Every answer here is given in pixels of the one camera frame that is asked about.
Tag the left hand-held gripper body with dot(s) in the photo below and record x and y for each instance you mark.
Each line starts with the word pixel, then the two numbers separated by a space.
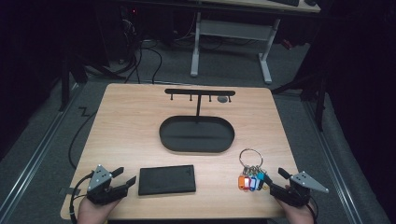
pixel 101 179

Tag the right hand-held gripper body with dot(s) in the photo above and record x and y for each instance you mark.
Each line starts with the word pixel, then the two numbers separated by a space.
pixel 303 183

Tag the black rectangular box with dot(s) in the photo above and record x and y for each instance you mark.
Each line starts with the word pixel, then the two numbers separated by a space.
pixel 167 179

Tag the black key rack with tray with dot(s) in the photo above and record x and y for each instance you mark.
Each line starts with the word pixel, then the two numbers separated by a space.
pixel 196 135

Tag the person's right hand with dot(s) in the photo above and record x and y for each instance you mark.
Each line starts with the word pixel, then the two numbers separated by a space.
pixel 295 213

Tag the person's left hand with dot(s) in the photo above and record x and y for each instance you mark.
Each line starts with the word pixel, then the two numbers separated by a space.
pixel 93 213

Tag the dark tape piece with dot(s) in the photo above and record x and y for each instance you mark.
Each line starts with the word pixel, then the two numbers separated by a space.
pixel 74 191

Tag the black metal stand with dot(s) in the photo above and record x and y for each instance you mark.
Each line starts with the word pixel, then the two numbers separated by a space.
pixel 320 109
pixel 64 93

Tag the grey round table grommet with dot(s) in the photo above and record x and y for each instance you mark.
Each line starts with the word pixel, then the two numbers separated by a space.
pixel 222 99

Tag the small red object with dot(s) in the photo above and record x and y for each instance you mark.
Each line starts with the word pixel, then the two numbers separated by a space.
pixel 287 44

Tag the black keyboard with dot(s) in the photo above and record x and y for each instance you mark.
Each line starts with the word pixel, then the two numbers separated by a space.
pixel 286 2

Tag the black computer mouse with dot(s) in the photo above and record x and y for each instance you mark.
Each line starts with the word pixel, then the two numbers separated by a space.
pixel 310 2

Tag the metal floor rail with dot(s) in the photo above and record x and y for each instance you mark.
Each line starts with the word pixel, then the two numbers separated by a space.
pixel 335 171
pixel 36 155

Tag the white desk frame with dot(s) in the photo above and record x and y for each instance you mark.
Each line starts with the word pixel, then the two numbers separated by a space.
pixel 233 29

